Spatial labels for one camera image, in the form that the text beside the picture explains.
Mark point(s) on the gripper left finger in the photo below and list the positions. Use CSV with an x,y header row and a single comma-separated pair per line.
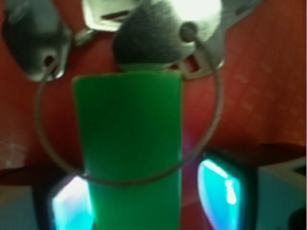
x,y
63,202

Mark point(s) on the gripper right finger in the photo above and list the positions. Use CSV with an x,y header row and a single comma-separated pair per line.
x,y
228,191

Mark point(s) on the green block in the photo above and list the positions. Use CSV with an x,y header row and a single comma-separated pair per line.
x,y
130,128

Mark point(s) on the red plastic tray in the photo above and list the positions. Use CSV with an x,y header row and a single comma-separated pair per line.
x,y
264,79

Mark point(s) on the silver key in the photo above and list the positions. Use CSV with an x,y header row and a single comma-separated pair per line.
x,y
102,16
210,54
36,35
163,32

